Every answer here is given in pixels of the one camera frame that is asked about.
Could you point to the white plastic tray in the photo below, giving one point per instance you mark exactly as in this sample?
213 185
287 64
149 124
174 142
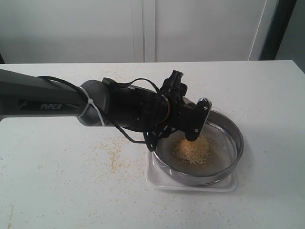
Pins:
158 179

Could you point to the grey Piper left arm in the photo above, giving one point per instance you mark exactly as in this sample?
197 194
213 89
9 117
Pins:
156 113

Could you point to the pile of tan grain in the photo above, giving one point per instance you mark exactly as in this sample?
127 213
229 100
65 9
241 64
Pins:
192 152

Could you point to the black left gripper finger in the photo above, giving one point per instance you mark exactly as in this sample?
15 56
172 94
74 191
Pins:
173 86
194 119

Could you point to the white zip tie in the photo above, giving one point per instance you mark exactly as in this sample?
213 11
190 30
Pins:
92 105

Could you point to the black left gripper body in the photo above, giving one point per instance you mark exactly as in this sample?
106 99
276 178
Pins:
174 121

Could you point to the round steel mesh sieve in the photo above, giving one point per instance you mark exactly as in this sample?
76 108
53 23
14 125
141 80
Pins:
221 144

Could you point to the stainless steel cup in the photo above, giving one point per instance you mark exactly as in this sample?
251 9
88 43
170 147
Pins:
187 103

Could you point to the white cabinet doors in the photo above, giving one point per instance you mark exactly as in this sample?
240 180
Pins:
73 31

